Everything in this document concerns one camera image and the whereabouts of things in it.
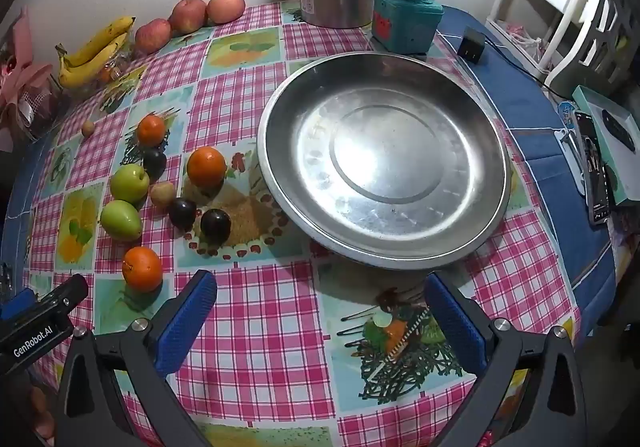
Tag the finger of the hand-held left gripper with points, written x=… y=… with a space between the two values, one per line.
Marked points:
x=67 y=294

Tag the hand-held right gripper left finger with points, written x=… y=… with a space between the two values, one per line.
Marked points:
x=185 y=322

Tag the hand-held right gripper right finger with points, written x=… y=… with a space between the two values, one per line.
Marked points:
x=455 y=327

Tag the large orange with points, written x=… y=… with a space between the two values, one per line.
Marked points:
x=142 y=269
x=206 y=167

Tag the oval green apple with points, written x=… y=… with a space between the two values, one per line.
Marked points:
x=120 y=220

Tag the dark plum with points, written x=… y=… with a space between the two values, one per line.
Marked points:
x=215 y=225
x=154 y=163
x=181 y=213

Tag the round green apple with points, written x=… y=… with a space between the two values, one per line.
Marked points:
x=129 y=183

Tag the brown kiwi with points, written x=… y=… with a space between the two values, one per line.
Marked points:
x=163 y=194

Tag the tiny brown round fruit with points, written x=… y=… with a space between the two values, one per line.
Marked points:
x=88 y=128

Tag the small orange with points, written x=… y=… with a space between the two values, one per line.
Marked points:
x=151 y=130

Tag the round steel basin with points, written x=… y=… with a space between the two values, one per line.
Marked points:
x=380 y=152

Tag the person's left hand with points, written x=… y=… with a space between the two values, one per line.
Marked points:
x=41 y=409

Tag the pink checkered fruit-print tablecloth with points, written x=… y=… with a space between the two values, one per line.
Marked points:
x=250 y=327

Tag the white plastic object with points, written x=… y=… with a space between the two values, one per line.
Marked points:
x=572 y=162

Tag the black smartphone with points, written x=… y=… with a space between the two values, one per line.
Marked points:
x=592 y=167

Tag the pink wrapped flower bouquet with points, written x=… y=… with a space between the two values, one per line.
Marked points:
x=25 y=82

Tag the teal and white product box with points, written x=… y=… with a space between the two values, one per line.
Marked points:
x=622 y=177

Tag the clear plastic container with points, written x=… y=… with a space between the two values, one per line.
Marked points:
x=117 y=69

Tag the round blue label pack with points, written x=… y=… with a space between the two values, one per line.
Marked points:
x=566 y=113

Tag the blue quilted table cover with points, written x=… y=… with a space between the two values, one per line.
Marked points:
x=525 y=92

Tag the yellow banana bunch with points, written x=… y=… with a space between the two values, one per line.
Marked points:
x=107 y=34

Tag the red apple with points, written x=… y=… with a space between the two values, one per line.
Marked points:
x=152 y=36
x=188 y=15
x=226 y=7

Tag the black power adapter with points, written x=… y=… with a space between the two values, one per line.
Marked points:
x=470 y=46

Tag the pink plastic bag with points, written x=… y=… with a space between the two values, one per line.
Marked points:
x=522 y=39

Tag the white plastic basket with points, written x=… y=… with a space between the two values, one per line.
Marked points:
x=595 y=42

